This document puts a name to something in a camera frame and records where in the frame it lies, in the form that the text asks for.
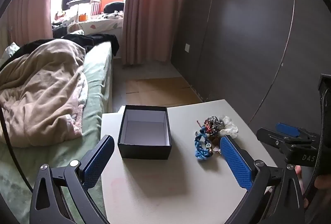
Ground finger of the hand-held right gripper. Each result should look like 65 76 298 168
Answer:
276 123 320 142
257 128 294 155

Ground bed with green sheet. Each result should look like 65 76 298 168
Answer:
0 40 114 224

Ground person's right hand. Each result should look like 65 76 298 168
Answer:
295 165 331 190

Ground multicoloured bead bracelet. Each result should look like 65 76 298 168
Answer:
203 115 224 136

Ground black clothes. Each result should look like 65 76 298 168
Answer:
16 34 120 57

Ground dark brown wardrobe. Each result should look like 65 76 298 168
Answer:
171 0 331 160

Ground floral bedding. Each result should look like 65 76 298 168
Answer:
53 13 124 38

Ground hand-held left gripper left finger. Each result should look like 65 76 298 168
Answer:
29 135 115 224

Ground black cardboard box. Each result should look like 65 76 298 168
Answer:
118 105 172 160

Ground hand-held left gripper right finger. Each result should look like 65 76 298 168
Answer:
219 135 306 224

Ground beige blanket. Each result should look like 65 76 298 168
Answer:
0 39 90 148

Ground pink curtain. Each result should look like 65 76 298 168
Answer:
6 0 59 43
121 0 185 66

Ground black cushion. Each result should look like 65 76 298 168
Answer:
103 1 125 13

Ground blue braided bracelet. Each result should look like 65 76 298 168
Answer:
194 128 220 162

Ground red string bracelet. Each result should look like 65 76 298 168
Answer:
196 120 221 155

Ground brown cardboard floor sheet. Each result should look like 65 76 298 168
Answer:
125 78 205 108

